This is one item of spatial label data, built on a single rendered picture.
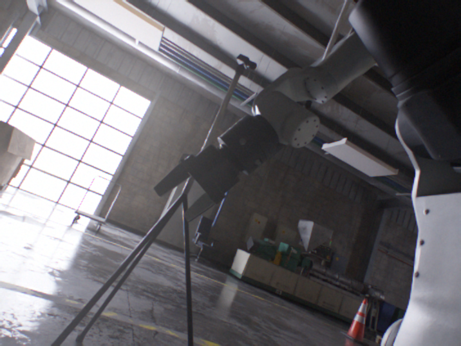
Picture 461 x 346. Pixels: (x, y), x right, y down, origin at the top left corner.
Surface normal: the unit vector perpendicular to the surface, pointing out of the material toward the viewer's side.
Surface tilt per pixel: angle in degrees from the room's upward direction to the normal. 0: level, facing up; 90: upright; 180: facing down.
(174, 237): 90
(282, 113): 81
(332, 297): 94
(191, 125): 90
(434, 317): 84
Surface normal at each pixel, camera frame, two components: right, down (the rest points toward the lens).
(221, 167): 0.56, 0.59
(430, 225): -0.94, -0.32
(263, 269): 0.36, -0.07
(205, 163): -0.32, -0.50
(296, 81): -0.15, 0.87
